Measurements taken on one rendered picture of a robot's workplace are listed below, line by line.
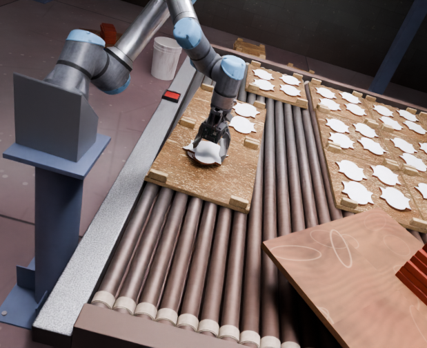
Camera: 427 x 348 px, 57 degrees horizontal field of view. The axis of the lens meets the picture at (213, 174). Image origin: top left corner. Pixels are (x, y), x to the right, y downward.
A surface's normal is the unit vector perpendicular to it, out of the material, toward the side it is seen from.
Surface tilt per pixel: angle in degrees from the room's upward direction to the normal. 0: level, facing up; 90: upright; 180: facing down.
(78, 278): 0
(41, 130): 90
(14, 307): 0
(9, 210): 0
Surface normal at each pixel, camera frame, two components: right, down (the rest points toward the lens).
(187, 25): -0.38, -0.30
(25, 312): 0.25, -0.79
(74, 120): -0.18, 0.53
